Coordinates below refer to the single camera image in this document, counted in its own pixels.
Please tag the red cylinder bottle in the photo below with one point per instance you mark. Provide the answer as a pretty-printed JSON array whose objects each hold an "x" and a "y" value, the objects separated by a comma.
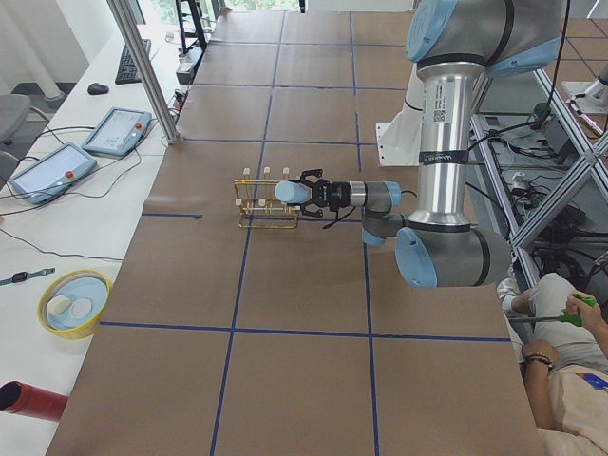
[{"x": 28, "y": 400}]

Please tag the aluminium frame post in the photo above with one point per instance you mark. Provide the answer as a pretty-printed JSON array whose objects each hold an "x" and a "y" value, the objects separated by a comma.
[{"x": 128, "y": 28}]

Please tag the far blue teach pendant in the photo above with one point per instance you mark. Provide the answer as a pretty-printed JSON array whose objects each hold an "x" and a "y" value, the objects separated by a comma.
[{"x": 119, "y": 132}]

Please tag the near blue teach pendant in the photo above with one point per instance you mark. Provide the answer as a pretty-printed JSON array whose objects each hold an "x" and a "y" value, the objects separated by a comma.
[{"x": 51, "y": 176}]

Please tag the green strap smartwatch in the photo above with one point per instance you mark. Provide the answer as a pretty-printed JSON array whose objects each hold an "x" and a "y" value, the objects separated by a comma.
[{"x": 24, "y": 276}]

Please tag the yellow rimmed blue bowl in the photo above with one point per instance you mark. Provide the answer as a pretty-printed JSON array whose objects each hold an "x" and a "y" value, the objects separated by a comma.
[{"x": 89, "y": 291}]

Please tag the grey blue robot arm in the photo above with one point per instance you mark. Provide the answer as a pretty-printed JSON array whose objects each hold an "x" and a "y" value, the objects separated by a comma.
[{"x": 451, "y": 43}]

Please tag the light blue cup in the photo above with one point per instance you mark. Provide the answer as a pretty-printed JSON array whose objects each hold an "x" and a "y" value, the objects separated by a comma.
[{"x": 292, "y": 192}]

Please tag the aluminium frame rack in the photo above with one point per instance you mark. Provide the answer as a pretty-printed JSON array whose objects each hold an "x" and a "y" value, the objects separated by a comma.
[{"x": 542, "y": 148}]

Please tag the blue teach pendant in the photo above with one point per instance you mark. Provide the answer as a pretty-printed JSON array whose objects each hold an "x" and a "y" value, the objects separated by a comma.
[
  {"x": 51, "y": 176},
  {"x": 119, "y": 132}
]

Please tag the seated person beige shirt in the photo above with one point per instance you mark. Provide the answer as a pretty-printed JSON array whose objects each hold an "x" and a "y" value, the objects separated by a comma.
[{"x": 563, "y": 367}]

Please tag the black keyboard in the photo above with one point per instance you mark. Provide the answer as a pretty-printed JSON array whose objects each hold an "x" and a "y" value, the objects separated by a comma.
[{"x": 127, "y": 72}]

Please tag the black computer mouse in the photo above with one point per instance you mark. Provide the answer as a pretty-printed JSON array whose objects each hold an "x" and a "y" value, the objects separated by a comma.
[{"x": 97, "y": 89}]

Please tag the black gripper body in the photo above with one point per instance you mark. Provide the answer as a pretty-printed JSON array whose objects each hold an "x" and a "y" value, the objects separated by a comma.
[{"x": 338, "y": 195}]

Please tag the gold wire cup holder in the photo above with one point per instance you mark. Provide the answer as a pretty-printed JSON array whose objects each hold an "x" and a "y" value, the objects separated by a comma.
[{"x": 258, "y": 207}]

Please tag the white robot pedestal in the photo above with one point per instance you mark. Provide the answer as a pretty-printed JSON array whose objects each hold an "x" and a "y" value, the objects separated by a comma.
[{"x": 399, "y": 141}]

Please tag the green handled tool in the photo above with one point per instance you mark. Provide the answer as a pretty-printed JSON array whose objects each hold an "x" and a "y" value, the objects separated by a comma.
[{"x": 565, "y": 317}]

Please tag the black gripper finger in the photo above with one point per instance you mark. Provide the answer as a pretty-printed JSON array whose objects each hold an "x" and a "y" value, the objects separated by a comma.
[
  {"x": 312, "y": 209},
  {"x": 312, "y": 178}
]

